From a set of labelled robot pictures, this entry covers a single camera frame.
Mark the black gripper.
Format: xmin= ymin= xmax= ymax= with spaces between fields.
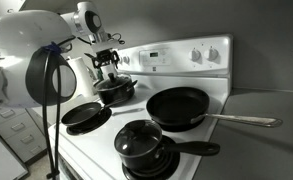
xmin=93 ymin=48 xmax=121 ymax=70

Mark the glass lid with black knob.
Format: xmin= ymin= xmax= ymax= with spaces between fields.
xmin=94 ymin=72 xmax=134 ymax=91

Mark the big black pot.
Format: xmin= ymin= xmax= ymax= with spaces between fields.
xmin=94 ymin=78 xmax=139 ymax=105

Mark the white electric stove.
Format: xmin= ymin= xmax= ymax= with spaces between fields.
xmin=46 ymin=33 xmax=234 ymax=180

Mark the glass saucepan lid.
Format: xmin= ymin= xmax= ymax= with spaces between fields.
xmin=113 ymin=119 xmax=163 ymax=158

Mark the white utensil crock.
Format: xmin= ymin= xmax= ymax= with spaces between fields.
xmin=99 ymin=63 xmax=119 ymax=79

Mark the white paper towel roll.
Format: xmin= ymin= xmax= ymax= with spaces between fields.
xmin=67 ymin=56 xmax=95 ymax=98

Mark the small black frying pan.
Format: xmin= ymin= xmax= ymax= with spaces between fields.
xmin=60 ymin=97 xmax=130 ymax=128

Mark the black coil burner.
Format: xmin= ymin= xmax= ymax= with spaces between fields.
xmin=121 ymin=134 xmax=181 ymax=180
xmin=65 ymin=107 xmax=113 ymax=136

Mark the grey drawer cabinet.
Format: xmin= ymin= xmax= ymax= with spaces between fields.
xmin=0 ymin=104 xmax=49 ymax=164

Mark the white upper cabinet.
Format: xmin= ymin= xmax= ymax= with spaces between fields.
xmin=0 ymin=0 xmax=27 ymax=21

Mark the small black saucepan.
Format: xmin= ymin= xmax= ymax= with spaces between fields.
xmin=113 ymin=119 xmax=221 ymax=173

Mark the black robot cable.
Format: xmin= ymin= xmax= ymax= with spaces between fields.
xmin=41 ymin=41 xmax=63 ymax=180

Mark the large pan with steel handle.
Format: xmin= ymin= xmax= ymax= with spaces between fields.
xmin=145 ymin=86 xmax=284 ymax=133

